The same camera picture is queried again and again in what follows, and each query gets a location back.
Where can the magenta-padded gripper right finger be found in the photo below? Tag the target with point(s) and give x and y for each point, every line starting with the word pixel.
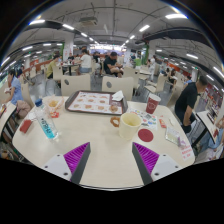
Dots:
pixel 158 166

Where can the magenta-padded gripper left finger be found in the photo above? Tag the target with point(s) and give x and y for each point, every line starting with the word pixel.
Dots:
pixel 65 166

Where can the clear blue-capped water bottle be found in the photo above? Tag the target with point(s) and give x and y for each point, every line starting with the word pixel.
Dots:
pixel 46 123

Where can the white paper slip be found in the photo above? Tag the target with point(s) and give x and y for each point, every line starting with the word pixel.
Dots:
pixel 187 152

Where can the flat round red coaster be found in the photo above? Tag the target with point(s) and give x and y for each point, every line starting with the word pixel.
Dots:
pixel 145 135

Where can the clear plastic wrapper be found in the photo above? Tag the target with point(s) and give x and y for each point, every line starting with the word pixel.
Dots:
pixel 173 136

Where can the small red sauce packet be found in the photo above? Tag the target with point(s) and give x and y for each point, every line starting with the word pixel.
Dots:
pixel 162 122

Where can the small crumpled white tissue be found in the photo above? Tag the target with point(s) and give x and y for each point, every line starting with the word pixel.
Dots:
pixel 171 121

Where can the colourful sticker sheet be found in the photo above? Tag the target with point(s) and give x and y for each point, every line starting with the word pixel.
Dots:
pixel 148 120

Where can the red paper packet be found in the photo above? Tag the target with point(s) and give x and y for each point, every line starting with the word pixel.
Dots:
pixel 25 126

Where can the white printed paper sheet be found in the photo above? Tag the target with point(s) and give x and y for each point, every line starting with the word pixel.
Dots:
pixel 31 115

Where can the red paper cup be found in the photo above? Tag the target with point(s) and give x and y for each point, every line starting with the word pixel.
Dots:
pixel 152 105

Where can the clear plastic food bag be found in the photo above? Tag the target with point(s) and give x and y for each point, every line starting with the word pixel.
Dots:
pixel 53 105

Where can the beige neighbouring table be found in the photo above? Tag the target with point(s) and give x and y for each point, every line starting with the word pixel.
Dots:
pixel 206 125
pixel 7 116

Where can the printed paper tray liner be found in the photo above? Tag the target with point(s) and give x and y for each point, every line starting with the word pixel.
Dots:
pixel 88 101

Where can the pinkish beige bag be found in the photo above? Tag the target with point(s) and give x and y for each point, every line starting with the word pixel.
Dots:
pixel 24 108

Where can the dark brown food tray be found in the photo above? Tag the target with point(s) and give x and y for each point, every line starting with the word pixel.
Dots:
pixel 120 106

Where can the person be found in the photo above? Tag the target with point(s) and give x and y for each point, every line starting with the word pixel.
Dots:
pixel 186 100
pixel 16 90
pixel 51 68
pixel 85 61
pixel 110 65

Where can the crumpled white napkin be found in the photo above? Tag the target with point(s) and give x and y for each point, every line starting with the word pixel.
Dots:
pixel 117 96

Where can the group of beige chairs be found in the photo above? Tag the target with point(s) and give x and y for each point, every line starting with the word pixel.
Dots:
pixel 160 85

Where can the beige cafeteria chair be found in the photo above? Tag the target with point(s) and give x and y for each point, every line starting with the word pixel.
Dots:
pixel 75 85
pixel 117 86

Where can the ceiling air conditioner unit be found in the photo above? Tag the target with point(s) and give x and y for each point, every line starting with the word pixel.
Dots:
pixel 88 21

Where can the ceiling strip lights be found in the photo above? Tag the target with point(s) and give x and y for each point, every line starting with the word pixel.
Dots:
pixel 175 16

